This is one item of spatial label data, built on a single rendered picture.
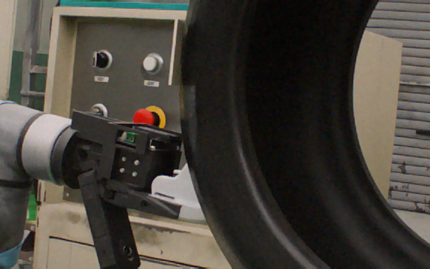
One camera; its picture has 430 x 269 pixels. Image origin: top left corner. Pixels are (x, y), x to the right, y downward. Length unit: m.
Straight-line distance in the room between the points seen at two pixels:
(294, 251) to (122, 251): 0.27
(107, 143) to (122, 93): 0.73
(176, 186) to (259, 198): 0.17
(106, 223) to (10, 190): 0.14
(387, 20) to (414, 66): 0.62
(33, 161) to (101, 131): 0.09
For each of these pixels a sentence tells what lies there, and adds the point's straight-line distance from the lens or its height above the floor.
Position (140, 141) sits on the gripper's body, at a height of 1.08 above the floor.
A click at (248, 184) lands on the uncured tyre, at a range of 0.79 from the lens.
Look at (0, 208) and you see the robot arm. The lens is 1.07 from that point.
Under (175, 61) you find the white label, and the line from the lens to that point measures 0.84.
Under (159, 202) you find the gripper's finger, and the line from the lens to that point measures 0.94.
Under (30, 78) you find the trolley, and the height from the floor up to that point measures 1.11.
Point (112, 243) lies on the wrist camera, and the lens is 0.99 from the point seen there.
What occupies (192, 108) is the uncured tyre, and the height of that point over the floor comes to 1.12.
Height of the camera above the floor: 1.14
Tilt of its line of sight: 3 degrees down
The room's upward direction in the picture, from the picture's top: 5 degrees clockwise
